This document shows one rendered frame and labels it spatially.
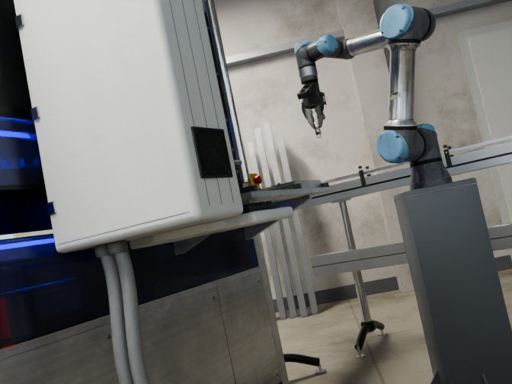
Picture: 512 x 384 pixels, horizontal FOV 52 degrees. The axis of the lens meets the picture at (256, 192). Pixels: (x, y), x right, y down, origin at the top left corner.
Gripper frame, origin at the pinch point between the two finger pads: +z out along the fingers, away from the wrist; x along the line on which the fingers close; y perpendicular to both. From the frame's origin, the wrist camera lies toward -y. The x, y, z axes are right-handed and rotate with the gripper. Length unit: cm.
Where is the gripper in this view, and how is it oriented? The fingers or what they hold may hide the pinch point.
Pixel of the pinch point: (316, 125)
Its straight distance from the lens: 217.4
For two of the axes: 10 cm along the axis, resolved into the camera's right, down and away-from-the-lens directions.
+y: 4.8, -0.3, 8.8
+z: 1.8, 9.8, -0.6
